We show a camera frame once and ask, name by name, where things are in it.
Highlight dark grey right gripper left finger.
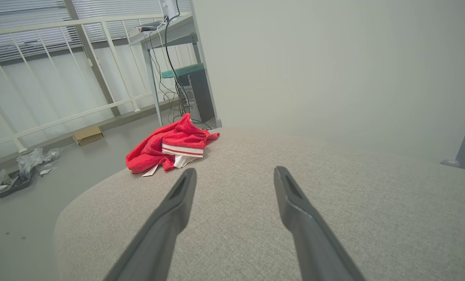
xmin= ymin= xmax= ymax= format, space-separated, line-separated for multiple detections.
xmin=104 ymin=168 xmax=197 ymax=281

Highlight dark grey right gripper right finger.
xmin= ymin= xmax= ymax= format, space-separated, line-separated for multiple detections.
xmin=273 ymin=166 xmax=366 ymax=281

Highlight red shorts white striped trim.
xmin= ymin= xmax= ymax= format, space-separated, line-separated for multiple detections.
xmin=125 ymin=113 xmax=220 ymax=174

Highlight brown cardboard box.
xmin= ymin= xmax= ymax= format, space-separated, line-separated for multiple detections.
xmin=73 ymin=125 xmax=104 ymax=147

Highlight black computer tower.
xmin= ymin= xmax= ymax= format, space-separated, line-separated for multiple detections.
xmin=176 ymin=71 xmax=217 ymax=124

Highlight clear crumpled plastic bags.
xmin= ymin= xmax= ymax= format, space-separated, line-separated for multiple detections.
xmin=16 ymin=147 xmax=62 ymax=177

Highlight teal flat box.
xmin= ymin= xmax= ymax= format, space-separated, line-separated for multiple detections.
xmin=161 ymin=63 xmax=205 ymax=80

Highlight black plastic tray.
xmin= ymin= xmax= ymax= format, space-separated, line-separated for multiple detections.
xmin=0 ymin=171 xmax=34 ymax=199

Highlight grey metal desk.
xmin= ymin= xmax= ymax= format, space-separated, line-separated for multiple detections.
xmin=129 ymin=13 xmax=222 ymax=128

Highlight small grey desk device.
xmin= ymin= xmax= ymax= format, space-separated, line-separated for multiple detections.
xmin=138 ymin=21 xmax=164 ymax=34

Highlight white monitor stand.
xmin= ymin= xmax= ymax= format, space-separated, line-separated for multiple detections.
xmin=159 ymin=0 xmax=181 ymax=20

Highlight white metal railing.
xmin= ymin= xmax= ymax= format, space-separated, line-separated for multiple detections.
xmin=0 ymin=14 xmax=171 ymax=155

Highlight grey window blinds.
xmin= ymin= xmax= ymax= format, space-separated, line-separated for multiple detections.
xmin=0 ymin=0 xmax=194 ymax=67

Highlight black desk cable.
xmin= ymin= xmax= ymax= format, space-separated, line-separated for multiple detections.
xmin=164 ymin=0 xmax=190 ymax=114

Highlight grey window frame column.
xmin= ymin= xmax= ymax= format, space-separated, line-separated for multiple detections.
xmin=64 ymin=0 xmax=121 ymax=117

